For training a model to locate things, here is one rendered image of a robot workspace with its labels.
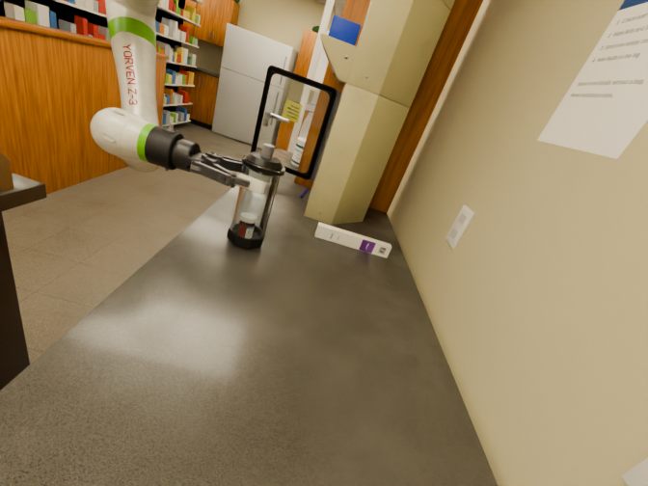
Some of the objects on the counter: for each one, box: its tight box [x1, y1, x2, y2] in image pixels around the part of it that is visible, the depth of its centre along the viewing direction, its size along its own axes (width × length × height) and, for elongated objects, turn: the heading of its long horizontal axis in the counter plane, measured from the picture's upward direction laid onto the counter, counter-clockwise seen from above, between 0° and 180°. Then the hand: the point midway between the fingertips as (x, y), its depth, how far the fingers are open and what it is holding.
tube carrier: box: [230, 154, 285, 239], centre depth 78 cm, size 11×11×21 cm
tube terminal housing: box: [304, 0, 450, 225], centre depth 112 cm, size 25×32×77 cm
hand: (258, 179), depth 76 cm, fingers closed on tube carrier, 9 cm apart
